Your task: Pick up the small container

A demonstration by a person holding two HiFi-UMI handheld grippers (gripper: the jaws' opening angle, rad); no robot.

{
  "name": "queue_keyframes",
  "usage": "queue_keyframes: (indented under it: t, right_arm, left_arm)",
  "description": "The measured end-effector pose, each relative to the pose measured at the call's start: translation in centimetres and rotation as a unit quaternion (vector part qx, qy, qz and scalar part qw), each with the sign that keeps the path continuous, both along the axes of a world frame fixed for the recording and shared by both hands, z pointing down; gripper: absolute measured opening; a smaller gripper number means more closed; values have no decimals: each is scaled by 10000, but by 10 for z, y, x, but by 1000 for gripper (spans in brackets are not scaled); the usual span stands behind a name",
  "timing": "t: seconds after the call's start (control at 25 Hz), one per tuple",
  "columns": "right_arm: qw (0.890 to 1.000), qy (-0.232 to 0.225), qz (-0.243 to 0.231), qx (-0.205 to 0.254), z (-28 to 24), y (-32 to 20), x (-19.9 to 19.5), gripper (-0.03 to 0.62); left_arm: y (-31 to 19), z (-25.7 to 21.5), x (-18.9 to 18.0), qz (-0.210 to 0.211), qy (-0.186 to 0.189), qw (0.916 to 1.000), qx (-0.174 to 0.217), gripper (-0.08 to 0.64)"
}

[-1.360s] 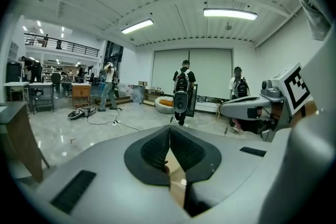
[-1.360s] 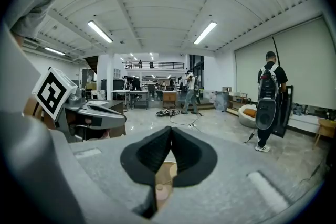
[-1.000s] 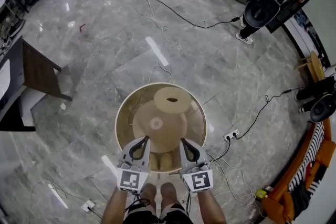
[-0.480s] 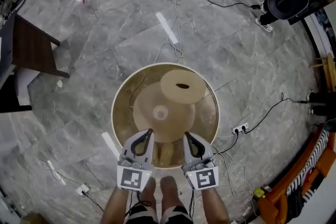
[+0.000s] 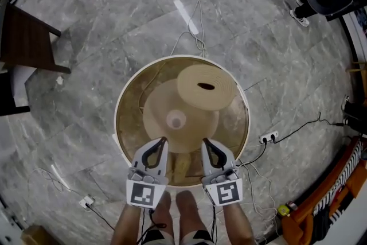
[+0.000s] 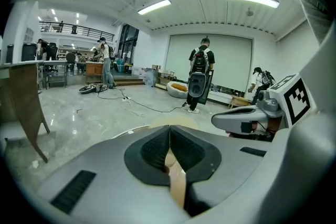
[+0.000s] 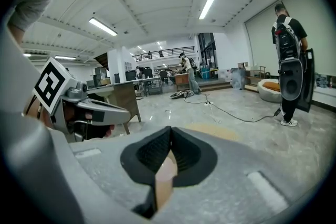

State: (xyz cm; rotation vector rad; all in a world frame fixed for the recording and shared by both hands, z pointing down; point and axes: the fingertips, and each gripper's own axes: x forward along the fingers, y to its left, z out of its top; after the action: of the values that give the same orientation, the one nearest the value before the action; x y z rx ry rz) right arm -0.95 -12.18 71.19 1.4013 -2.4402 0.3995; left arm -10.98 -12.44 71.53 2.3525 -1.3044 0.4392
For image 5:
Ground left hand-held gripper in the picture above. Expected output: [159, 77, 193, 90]
[126, 137, 170, 209]

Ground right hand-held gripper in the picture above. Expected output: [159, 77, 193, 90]
[201, 138, 244, 207]

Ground person's left forearm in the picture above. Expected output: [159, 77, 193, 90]
[111, 203, 144, 245]

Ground person's right forearm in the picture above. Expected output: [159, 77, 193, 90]
[222, 201, 256, 245]

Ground round glass table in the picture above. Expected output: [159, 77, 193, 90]
[114, 54, 251, 189]

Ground person's left leg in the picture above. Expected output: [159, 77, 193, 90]
[154, 190, 174, 239]

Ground person's leg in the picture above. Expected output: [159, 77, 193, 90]
[175, 190, 201, 236]
[154, 190, 174, 239]

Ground person's right leg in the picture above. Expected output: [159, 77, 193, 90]
[175, 190, 201, 236]

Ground white power strip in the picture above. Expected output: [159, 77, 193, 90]
[79, 195, 95, 209]
[259, 130, 279, 144]

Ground large beige cone base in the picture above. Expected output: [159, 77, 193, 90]
[142, 79, 220, 153]

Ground beige ribbed round disc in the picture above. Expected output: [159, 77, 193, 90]
[177, 63, 239, 111]

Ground person's shorts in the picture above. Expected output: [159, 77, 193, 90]
[143, 228, 214, 245]

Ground yellow tape measure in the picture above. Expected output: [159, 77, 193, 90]
[277, 203, 290, 217]

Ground orange fabric sofa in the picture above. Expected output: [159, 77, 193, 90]
[280, 137, 367, 245]

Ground black white striped cloth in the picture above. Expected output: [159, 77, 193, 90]
[312, 140, 365, 216]

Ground cardboard box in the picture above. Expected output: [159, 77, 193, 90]
[20, 225, 55, 245]

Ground black bag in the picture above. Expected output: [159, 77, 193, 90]
[341, 96, 367, 135]

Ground wooden stool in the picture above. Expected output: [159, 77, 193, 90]
[345, 60, 367, 92]

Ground dark wooden chair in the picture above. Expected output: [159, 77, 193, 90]
[0, 2, 72, 117]

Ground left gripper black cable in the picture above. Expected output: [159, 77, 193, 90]
[140, 208, 167, 245]

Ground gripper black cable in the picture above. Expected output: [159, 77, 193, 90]
[211, 203, 217, 242]
[140, 208, 167, 245]

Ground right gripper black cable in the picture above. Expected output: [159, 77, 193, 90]
[211, 203, 217, 242]

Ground tangled white cables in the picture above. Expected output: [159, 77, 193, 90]
[239, 160, 280, 242]

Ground black power cable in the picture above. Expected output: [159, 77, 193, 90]
[271, 111, 345, 144]
[88, 205, 115, 230]

